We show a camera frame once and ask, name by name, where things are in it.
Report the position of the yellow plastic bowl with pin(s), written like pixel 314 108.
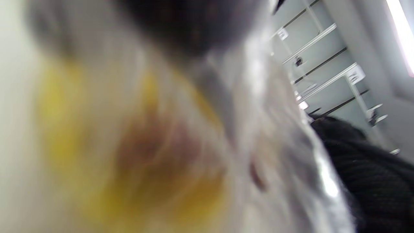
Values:
pixel 58 113

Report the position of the white aluminium frame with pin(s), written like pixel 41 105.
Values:
pixel 310 43
pixel 326 83

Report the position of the brown red steak piece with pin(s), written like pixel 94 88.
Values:
pixel 152 152

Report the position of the yellow bowl with meat slab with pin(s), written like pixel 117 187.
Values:
pixel 284 129

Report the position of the long ceiling lamp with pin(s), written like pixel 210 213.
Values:
pixel 402 32

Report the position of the person's left hand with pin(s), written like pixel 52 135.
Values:
pixel 194 22

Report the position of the person's right hand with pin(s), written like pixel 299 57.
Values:
pixel 375 181

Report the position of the black frame camera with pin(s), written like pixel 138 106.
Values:
pixel 374 115
pixel 299 61

